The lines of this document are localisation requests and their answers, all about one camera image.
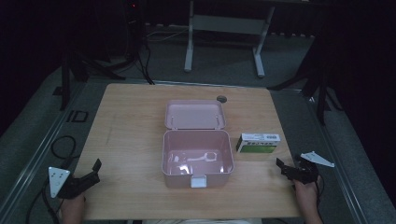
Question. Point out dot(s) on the black square floor bracket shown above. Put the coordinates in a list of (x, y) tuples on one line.
[(77, 116)]

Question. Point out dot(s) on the black metal stand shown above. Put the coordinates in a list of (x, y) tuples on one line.
[(317, 84), (77, 68)]

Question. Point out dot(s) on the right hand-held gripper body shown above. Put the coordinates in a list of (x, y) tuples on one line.
[(306, 173)]

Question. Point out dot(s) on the round grey table grommet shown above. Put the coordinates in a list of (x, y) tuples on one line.
[(221, 99)]

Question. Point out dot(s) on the pink plastic storage box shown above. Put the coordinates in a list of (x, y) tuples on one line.
[(197, 155)]

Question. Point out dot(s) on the black tower with red light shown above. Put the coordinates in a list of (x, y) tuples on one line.
[(134, 28)]

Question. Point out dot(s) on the person's left hand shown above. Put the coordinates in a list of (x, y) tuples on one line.
[(73, 208)]

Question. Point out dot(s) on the white metal desk frame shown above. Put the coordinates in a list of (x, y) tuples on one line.
[(224, 24)]

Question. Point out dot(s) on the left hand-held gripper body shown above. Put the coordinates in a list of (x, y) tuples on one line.
[(58, 182)]

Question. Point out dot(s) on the white and green medicine box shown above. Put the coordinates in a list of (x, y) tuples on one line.
[(258, 143)]

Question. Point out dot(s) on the person's right hand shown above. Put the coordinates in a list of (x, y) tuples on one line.
[(306, 196)]

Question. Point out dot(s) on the grey metal floor rail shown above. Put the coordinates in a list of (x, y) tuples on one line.
[(339, 161), (37, 155)]

